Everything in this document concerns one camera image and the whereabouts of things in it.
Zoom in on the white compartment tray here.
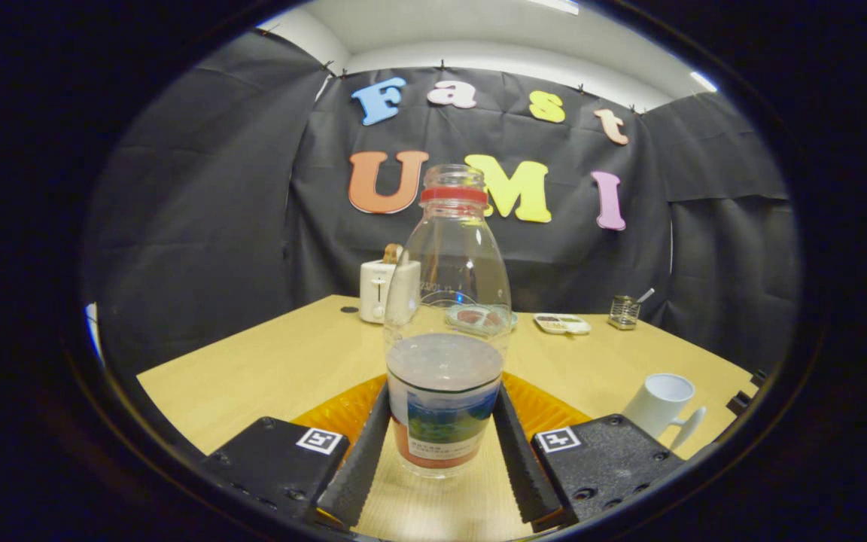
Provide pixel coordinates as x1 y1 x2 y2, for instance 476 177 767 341
533 312 592 336

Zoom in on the white toaster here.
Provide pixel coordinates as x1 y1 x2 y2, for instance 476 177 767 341
359 258 421 327

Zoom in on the black backdrop cloth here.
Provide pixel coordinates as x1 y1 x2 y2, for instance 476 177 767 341
80 30 803 377

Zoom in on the wooden table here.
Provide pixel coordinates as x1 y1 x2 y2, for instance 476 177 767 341
136 294 758 542

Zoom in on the clear plastic juice bottle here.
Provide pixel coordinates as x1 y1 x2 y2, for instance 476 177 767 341
383 164 513 480

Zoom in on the black table clamp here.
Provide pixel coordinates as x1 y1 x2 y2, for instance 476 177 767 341
727 369 769 416

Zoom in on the pale green plate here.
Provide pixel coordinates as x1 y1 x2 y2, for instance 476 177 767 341
445 304 519 337

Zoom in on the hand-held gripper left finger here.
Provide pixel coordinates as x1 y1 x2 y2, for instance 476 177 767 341
200 374 393 528

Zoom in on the white cup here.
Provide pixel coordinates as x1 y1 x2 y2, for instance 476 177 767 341
622 373 707 452

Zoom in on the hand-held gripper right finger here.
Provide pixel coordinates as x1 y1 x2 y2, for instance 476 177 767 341
492 371 686 534

